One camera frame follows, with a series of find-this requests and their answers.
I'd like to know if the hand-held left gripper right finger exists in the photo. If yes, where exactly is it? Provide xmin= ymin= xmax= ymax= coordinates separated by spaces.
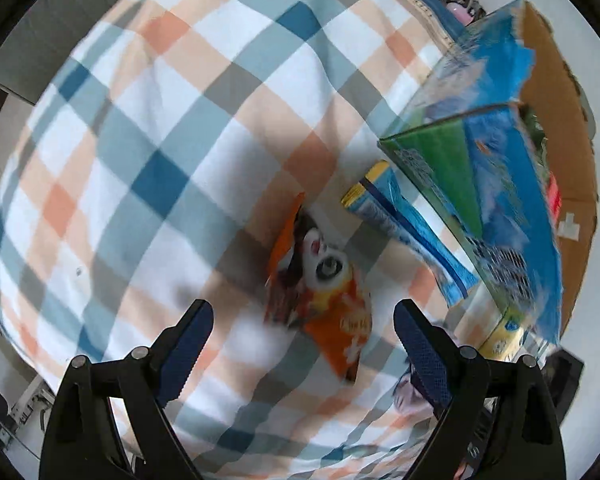
xmin=393 ymin=298 xmax=567 ymax=480

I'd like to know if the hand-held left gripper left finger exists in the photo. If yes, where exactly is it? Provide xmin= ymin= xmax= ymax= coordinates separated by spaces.
xmin=39 ymin=299 xmax=215 ymax=480

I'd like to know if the orange snack packet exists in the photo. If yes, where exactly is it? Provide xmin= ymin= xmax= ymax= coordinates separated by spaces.
xmin=264 ymin=192 xmax=373 ymax=384

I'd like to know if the blue snack packet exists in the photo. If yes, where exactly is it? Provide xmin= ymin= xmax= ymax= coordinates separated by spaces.
xmin=341 ymin=160 xmax=480 ymax=309

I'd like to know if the blue printed cardboard box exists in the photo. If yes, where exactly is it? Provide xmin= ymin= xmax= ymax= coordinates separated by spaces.
xmin=378 ymin=0 xmax=600 ymax=362

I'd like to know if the plaid blanket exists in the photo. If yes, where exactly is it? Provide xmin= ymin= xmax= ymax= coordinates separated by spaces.
xmin=0 ymin=0 xmax=511 ymax=477

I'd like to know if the pink and black object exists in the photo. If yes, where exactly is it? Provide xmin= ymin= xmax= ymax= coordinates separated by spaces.
xmin=442 ymin=0 xmax=488 ymax=26

